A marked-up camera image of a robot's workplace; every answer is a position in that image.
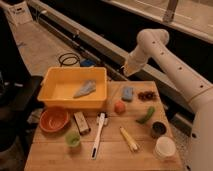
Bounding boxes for yellow plastic bin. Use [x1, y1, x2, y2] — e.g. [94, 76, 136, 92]
[37, 67, 107, 109]

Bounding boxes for yellow corn toy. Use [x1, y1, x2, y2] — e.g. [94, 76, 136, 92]
[120, 127, 139, 152]

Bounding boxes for blue sponge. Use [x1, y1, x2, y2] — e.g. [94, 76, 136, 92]
[121, 86, 133, 102]

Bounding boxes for white brush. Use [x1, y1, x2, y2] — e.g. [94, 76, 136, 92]
[91, 113, 108, 160]

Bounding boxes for black chair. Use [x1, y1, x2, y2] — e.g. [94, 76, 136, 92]
[0, 7, 43, 152]

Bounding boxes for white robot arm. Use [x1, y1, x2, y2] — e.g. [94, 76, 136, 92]
[124, 29, 213, 171]

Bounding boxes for blue object on floor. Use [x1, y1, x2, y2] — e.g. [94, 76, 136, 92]
[80, 59, 95, 67]

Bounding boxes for wooden block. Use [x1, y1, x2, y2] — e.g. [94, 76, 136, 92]
[74, 112, 91, 135]

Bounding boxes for black cable coil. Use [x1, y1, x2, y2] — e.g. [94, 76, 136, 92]
[58, 52, 81, 67]

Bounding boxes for blue cloth in bin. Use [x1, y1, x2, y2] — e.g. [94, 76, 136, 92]
[74, 80, 96, 98]

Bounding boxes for green pepper toy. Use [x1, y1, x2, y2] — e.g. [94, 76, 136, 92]
[135, 106, 155, 124]

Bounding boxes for dark metal can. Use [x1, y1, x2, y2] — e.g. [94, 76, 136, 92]
[150, 122, 167, 138]

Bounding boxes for white cup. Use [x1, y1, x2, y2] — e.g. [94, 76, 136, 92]
[153, 136, 176, 160]

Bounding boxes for white box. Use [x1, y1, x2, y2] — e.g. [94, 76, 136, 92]
[8, 1, 32, 26]

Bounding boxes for dark grapes toy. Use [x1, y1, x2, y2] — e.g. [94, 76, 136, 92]
[138, 91, 157, 101]

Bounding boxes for red bowl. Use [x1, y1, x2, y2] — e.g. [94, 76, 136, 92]
[39, 107, 70, 133]

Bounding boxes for orange tomato toy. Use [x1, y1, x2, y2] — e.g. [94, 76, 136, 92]
[114, 101, 126, 114]

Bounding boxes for green cup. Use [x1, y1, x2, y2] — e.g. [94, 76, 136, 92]
[65, 131, 80, 148]

